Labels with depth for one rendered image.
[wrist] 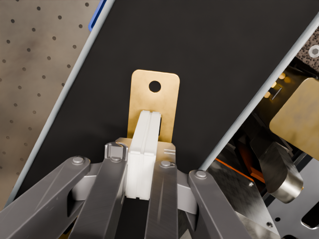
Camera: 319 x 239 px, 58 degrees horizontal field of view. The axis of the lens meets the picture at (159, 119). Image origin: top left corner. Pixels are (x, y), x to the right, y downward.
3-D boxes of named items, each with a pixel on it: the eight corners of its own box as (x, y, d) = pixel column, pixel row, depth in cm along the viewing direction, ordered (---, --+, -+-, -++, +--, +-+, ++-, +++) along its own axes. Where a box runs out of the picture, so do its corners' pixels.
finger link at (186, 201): (151, 184, 14) (212, 191, 14) (156, 140, 19) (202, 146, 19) (148, 209, 15) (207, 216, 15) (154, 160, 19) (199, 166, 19)
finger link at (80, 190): (120, 206, 15) (62, 199, 15) (133, 158, 19) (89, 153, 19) (122, 181, 14) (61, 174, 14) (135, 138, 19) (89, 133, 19)
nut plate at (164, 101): (167, 166, 26) (167, 173, 25) (125, 161, 26) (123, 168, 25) (180, 74, 23) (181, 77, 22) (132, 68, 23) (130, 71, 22)
